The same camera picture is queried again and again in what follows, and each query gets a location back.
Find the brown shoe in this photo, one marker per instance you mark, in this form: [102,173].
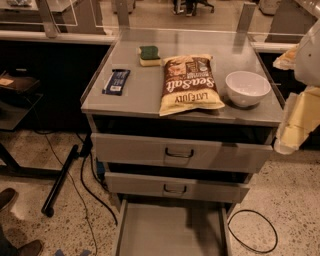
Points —
[7,196]
[33,248]

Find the blue snack bar wrapper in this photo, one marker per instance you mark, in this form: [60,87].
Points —
[116,82]

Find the dark side table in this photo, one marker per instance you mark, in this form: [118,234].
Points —
[17,97]

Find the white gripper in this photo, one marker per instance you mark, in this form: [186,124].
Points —
[308,63]

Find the grey metal drawer cabinet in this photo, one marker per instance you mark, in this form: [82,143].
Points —
[162,122]

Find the bottom grey drawer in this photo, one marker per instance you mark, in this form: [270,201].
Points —
[171,228]

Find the grey drawer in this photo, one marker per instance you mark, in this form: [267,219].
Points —
[180,153]
[192,189]
[171,228]

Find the brown sea salt chip bag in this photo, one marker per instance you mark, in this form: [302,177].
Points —
[188,84]

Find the black table leg base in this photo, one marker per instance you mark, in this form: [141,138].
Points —
[48,206]

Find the white ceramic bowl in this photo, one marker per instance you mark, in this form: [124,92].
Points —
[246,88]

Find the brown shoe lower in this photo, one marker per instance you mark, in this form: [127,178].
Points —
[33,248]

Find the top grey drawer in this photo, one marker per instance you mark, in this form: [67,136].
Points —
[180,153]

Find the clear acrylic barrier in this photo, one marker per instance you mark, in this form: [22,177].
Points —
[97,17]

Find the green and yellow sponge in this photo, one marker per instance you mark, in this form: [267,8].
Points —
[149,56]

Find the brown shoe upper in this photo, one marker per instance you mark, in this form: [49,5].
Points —
[7,196]

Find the middle grey drawer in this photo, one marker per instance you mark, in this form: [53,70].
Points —
[192,189]

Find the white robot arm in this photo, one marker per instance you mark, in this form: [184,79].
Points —
[311,30]

